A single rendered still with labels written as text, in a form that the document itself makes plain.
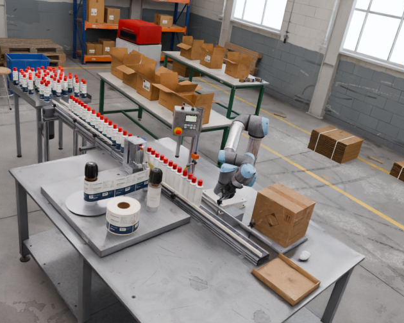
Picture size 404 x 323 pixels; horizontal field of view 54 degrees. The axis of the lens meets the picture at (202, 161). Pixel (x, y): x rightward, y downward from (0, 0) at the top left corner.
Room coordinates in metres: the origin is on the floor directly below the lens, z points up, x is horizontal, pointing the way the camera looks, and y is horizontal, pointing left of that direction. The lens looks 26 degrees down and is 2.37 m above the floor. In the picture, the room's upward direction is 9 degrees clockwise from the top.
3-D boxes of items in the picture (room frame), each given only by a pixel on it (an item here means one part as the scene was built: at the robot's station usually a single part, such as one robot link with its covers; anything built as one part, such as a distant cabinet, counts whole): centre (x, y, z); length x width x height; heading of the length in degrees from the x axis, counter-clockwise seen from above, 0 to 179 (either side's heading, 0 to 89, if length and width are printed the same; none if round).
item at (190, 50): (7.76, 0.55, 0.97); 0.51 x 0.36 x 0.37; 134
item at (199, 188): (2.36, -0.01, 0.98); 0.05 x 0.05 x 0.20
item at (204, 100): (4.34, 0.20, 0.97); 0.51 x 0.39 x 0.37; 136
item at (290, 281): (1.81, -0.59, 0.85); 0.30 x 0.26 x 0.04; 47
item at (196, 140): (2.63, 0.07, 1.16); 0.04 x 0.04 x 0.67; 47
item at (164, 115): (5.05, 0.70, 0.39); 2.20 x 0.80 x 0.78; 41
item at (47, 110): (3.74, 1.64, 0.71); 0.15 x 0.12 x 0.34; 137
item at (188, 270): (2.33, 0.12, 0.82); 2.10 x 1.50 x 0.02; 47
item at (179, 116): (2.63, 0.16, 1.38); 0.17 x 0.10 x 0.19; 102
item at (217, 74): (7.33, 0.11, 0.39); 2.20 x 0.80 x 0.78; 41
